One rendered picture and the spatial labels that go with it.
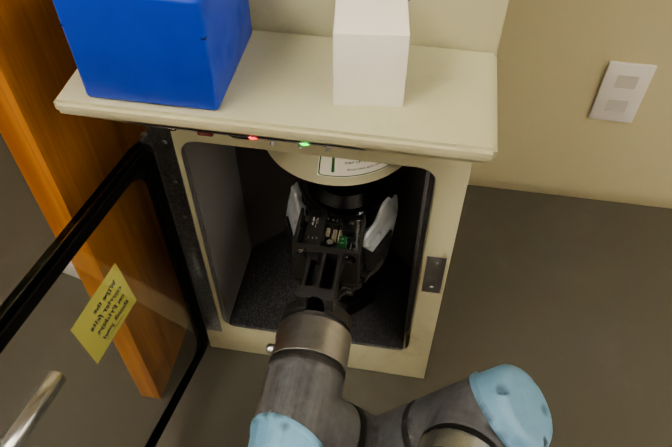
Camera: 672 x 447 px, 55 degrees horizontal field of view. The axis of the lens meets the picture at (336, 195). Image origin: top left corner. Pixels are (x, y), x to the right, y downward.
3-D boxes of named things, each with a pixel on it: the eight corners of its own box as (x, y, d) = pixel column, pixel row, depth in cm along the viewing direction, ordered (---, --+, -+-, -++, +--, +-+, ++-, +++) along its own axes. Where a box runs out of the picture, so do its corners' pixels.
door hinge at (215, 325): (205, 328, 92) (144, 124, 63) (222, 330, 92) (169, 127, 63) (202, 337, 91) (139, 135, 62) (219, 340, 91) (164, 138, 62)
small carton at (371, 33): (335, 62, 49) (335, -8, 45) (401, 64, 49) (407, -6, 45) (333, 105, 46) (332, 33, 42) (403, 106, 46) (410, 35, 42)
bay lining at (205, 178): (264, 195, 107) (241, 7, 80) (420, 214, 104) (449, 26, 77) (223, 323, 90) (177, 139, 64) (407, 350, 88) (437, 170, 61)
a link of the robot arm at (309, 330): (345, 390, 64) (266, 378, 65) (352, 349, 67) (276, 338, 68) (346, 354, 59) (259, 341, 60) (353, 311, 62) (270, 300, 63)
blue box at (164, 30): (136, 22, 53) (107, -86, 46) (253, 33, 52) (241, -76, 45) (86, 98, 47) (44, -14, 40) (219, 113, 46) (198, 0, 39)
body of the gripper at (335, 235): (370, 210, 68) (353, 307, 61) (367, 258, 75) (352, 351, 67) (299, 202, 69) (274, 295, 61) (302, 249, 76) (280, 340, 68)
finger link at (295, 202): (297, 156, 76) (321, 212, 71) (299, 190, 81) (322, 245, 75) (271, 162, 76) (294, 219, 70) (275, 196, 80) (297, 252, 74)
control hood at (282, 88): (137, 105, 61) (109, 14, 54) (479, 143, 58) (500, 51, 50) (87, 193, 54) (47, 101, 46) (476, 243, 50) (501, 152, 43)
